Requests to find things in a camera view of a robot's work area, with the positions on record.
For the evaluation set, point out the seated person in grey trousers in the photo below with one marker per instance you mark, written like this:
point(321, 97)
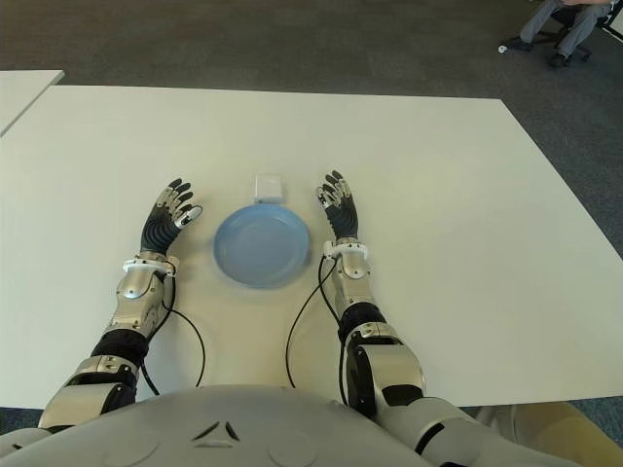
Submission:
point(535, 19)

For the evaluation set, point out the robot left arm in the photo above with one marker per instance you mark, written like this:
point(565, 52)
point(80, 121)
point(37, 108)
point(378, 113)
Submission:
point(141, 287)

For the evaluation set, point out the grey robot torso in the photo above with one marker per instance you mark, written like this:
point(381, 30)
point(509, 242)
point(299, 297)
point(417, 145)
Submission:
point(243, 428)

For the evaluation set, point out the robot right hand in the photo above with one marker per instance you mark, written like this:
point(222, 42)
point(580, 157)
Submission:
point(344, 219)

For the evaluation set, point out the white charger block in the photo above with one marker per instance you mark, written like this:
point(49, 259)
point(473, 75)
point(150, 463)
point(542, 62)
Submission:
point(268, 187)

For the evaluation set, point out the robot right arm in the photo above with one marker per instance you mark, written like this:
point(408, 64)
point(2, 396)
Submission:
point(389, 370)

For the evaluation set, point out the white side table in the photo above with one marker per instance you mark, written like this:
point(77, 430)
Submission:
point(24, 92)

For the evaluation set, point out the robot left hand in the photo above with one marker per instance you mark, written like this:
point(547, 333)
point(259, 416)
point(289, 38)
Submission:
point(158, 233)

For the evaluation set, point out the blue round plate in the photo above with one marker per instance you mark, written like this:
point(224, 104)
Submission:
point(263, 248)

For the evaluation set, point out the black office chair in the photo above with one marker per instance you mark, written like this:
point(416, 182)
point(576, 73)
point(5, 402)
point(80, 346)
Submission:
point(547, 34)

